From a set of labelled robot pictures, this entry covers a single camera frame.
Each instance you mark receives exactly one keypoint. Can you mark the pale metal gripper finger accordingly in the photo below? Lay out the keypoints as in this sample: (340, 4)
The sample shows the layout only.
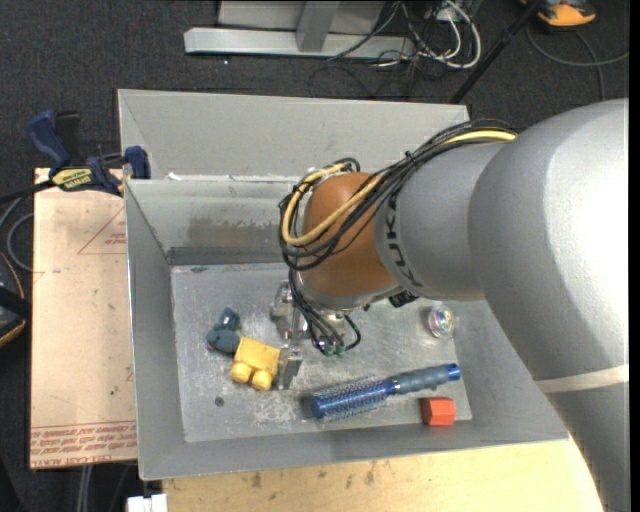
(281, 367)
(294, 370)

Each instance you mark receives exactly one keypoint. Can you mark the yellow toy block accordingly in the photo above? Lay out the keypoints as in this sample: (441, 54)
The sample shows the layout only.
(256, 361)

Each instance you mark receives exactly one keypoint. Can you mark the grey-blue toy animal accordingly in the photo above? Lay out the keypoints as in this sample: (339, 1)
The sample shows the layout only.
(224, 336)

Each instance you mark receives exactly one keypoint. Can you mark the blue round hairbrush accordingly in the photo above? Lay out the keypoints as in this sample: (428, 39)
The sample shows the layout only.
(370, 391)

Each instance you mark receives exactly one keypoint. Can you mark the orange-red small block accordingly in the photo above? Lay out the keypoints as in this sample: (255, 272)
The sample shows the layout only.
(438, 411)

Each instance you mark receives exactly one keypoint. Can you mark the clear iridescent ball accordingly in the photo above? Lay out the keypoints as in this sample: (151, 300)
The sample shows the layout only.
(441, 322)

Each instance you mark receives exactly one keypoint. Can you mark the grey metal bin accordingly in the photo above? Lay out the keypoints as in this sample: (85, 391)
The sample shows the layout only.
(210, 150)

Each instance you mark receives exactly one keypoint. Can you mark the brown cardboard board, red print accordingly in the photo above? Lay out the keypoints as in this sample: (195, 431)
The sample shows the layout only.
(80, 320)

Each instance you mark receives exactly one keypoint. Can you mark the black cylinder on white bracket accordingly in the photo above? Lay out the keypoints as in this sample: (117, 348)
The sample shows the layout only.
(402, 298)

